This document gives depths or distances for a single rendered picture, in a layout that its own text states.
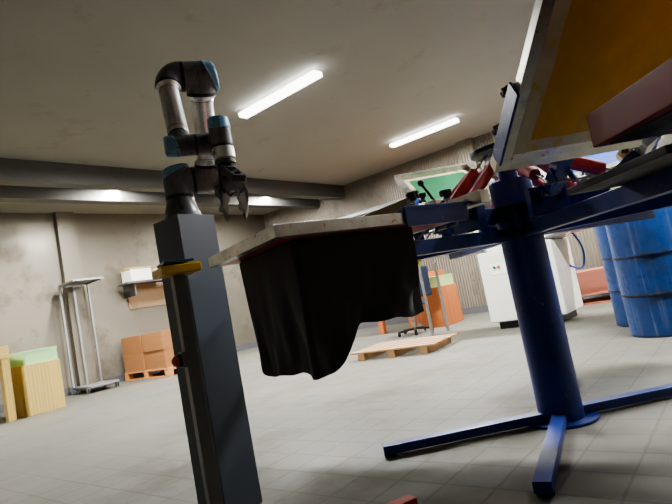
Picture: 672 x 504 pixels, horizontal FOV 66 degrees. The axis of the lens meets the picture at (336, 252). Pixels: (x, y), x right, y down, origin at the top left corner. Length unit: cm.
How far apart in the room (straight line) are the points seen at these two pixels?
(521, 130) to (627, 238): 284
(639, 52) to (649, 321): 304
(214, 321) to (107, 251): 840
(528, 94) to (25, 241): 902
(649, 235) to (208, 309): 344
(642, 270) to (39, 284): 863
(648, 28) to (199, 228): 169
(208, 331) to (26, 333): 773
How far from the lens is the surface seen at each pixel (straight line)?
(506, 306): 658
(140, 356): 968
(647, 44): 191
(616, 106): 147
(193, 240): 218
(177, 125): 196
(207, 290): 217
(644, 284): 462
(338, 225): 158
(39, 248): 1004
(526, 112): 184
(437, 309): 832
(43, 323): 986
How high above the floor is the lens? 75
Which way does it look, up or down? 5 degrees up
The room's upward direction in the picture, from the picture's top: 11 degrees counter-clockwise
